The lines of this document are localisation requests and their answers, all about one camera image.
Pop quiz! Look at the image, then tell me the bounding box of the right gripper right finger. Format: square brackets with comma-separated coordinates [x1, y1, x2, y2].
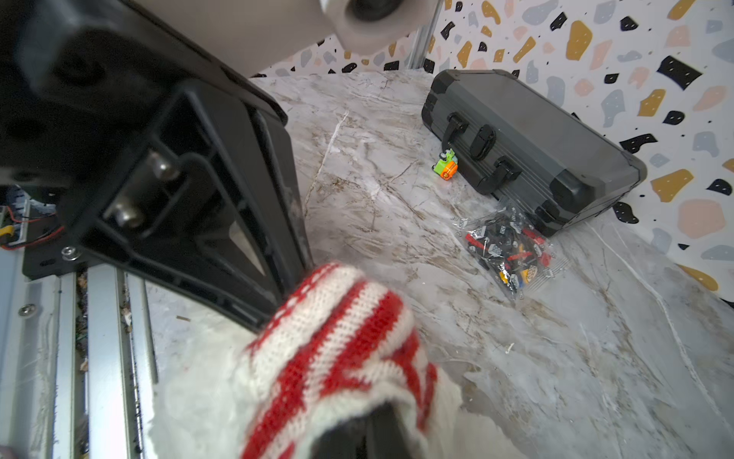
[364, 404, 411, 459]

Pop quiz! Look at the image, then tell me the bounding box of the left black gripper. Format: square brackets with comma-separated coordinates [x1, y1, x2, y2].
[1, 1, 313, 331]

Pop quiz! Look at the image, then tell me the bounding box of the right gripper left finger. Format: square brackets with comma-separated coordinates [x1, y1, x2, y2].
[320, 417, 367, 459]

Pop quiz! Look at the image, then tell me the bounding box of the red white striped knit sweater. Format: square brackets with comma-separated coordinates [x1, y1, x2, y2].
[238, 262, 462, 458]

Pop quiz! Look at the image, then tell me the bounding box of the white teddy bear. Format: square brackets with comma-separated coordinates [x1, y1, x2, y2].
[151, 310, 523, 458]

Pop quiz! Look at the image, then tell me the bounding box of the bag of toy bricks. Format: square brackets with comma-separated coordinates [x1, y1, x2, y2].
[454, 199, 569, 302]

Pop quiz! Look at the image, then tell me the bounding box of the small green orange toy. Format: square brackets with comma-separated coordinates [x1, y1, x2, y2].
[432, 148, 459, 181]

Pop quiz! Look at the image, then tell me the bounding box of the dark grey hard case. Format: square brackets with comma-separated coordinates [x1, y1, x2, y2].
[422, 70, 647, 237]

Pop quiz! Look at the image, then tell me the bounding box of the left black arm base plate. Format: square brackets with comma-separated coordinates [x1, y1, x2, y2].
[17, 189, 89, 280]

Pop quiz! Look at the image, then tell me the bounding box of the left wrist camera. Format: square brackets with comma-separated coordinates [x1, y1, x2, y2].
[134, 0, 437, 77]

